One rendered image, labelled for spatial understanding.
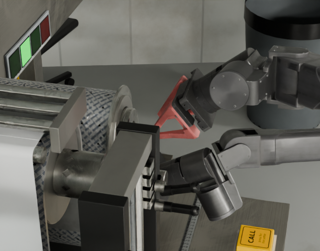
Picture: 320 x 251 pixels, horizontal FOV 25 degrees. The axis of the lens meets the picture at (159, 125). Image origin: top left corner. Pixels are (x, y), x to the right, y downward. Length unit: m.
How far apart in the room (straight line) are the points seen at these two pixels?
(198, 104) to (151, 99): 2.70
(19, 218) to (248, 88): 0.35
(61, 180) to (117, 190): 0.19
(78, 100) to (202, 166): 0.42
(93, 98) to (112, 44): 2.92
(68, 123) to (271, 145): 0.50
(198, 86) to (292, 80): 0.15
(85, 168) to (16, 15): 0.72
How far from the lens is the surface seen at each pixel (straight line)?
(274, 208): 1.62
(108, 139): 1.15
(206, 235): 1.54
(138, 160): 0.81
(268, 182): 3.23
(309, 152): 1.30
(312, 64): 1.03
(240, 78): 1.00
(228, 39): 4.14
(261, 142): 1.27
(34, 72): 2.17
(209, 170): 1.27
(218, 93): 1.01
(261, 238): 1.50
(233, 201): 1.31
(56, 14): 1.83
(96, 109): 1.17
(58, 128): 0.84
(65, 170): 0.94
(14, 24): 1.59
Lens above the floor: 1.90
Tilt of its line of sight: 32 degrees down
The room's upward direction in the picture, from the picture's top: straight up
